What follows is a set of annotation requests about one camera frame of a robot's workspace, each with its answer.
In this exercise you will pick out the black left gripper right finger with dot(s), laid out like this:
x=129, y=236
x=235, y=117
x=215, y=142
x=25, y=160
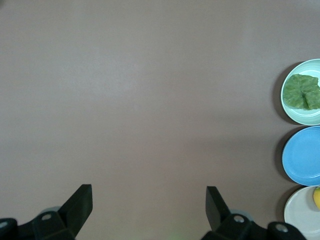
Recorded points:
x=225, y=225

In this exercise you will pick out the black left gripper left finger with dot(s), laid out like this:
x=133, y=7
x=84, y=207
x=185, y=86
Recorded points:
x=72, y=215

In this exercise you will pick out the yellow lemon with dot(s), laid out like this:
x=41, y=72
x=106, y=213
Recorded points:
x=317, y=198

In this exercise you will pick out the green lettuce leaf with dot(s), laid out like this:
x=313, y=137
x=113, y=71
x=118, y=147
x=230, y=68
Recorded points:
x=298, y=91

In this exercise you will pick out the beige round plate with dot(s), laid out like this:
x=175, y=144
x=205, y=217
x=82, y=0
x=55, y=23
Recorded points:
x=302, y=215

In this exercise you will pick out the blue round plate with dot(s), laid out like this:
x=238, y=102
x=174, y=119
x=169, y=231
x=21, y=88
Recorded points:
x=303, y=156

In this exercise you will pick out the pale green round plate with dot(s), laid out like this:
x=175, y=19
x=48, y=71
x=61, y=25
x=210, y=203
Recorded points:
x=302, y=116

